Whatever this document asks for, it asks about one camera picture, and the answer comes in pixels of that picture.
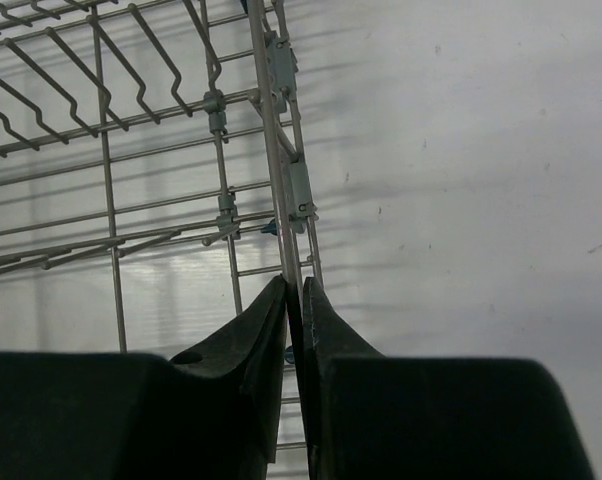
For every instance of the grey wire dish rack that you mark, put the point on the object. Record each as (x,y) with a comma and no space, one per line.
(138,128)

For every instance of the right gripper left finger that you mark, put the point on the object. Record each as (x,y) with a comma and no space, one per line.
(210,412)

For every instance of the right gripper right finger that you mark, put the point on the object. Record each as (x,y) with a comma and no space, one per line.
(371,416)

